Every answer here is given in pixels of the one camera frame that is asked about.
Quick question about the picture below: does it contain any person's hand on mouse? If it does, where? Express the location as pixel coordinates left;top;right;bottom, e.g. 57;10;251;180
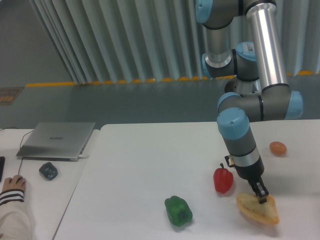
2;175;26;192

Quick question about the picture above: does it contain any silver closed laptop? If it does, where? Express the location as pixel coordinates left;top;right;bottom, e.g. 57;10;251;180
16;122;95;162

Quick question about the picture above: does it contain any cream sleeve forearm striped cuff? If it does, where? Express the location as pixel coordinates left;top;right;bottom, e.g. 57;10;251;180
0;189;33;240

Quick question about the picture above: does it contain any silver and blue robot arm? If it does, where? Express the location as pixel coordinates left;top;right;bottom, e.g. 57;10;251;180
195;0;304;204

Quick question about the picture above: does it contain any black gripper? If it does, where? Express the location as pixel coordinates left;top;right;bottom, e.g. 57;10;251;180
235;158;269;204

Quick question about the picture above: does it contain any green bell pepper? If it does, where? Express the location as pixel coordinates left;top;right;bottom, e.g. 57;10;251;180
164;195;193;227

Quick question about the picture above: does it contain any grey folding partition screen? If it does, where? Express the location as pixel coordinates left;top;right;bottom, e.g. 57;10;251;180
30;0;320;85

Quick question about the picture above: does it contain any red bell pepper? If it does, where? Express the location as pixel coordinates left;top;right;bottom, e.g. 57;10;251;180
213;163;234;194

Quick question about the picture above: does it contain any black phone at edge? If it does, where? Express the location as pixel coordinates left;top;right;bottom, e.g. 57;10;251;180
0;156;6;182

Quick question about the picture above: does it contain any dark grey small tray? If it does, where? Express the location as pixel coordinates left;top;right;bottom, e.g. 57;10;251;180
39;162;59;181

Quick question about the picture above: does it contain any triangular toasted bread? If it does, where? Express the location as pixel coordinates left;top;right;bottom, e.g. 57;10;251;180
236;192;280;225

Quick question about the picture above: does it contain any brown egg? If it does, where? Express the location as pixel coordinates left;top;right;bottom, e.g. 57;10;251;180
269;141;287;156

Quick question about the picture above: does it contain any thin dark mouse cable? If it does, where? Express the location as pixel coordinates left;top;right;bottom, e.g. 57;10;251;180
0;127;35;176

